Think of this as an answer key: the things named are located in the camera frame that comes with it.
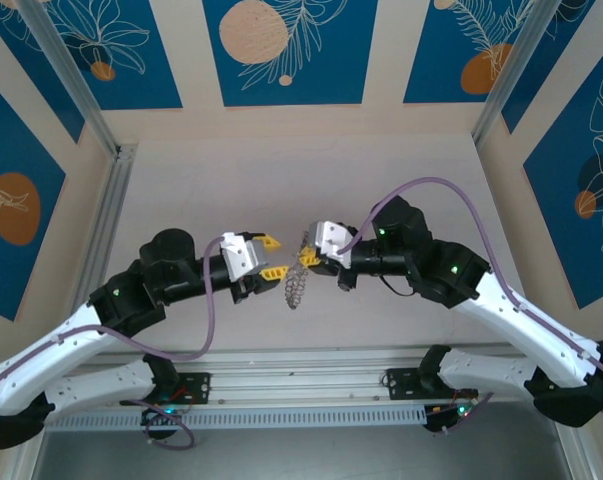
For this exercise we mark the aluminium frame rail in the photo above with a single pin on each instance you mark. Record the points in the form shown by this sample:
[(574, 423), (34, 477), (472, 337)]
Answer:
[(291, 380)]

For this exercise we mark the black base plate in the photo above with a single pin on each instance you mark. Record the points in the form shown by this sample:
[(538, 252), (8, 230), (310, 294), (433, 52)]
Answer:
[(401, 382), (196, 387)]

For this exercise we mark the left electronics board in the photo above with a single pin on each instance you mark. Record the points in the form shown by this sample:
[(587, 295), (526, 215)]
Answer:
[(166, 412)]

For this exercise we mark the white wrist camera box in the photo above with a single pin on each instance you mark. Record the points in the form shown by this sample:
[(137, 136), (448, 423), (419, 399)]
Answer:
[(241, 257), (328, 237)]

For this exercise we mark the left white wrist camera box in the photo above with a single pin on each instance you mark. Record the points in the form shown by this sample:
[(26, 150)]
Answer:
[(241, 257)]

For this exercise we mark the grey metal sheet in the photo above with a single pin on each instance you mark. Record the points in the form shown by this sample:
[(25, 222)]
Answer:
[(306, 455)]

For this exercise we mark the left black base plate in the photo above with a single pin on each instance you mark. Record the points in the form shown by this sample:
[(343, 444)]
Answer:
[(196, 387)]

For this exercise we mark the metal disc keyring with rings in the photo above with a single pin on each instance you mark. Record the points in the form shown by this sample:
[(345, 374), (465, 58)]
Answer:
[(296, 287)]

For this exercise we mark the aluminium upright post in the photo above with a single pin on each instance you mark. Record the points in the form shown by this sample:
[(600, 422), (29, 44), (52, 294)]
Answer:
[(71, 75), (506, 75)]

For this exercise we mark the left aluminium upright post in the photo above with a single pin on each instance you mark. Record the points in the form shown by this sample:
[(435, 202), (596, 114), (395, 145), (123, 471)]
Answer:
[(71, 75)]

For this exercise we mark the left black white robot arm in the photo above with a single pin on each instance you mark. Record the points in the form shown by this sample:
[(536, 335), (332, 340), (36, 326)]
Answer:
[(41, 350)]

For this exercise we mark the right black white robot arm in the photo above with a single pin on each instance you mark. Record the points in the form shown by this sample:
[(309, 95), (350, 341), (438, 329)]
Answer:
[(531, 330)]

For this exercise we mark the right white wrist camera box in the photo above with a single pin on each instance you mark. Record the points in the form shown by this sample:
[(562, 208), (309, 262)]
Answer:
[(328, 237)]

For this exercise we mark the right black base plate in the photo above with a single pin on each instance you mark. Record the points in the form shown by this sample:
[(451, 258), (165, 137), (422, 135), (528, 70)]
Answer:
[(401, 382)]

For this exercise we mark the right aluminium upright post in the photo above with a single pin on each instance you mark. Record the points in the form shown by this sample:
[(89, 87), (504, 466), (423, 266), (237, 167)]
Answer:
[(506, 75)]

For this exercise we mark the electronics board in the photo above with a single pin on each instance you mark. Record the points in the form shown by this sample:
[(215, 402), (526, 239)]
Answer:
[(461, 412), (166, 412)]

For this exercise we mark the aluminium side rail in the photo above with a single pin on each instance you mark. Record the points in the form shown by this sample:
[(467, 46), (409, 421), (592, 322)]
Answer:
[(116, 200)]

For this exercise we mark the right electronics board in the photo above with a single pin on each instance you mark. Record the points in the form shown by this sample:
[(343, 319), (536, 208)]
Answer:
[(461, 412)]

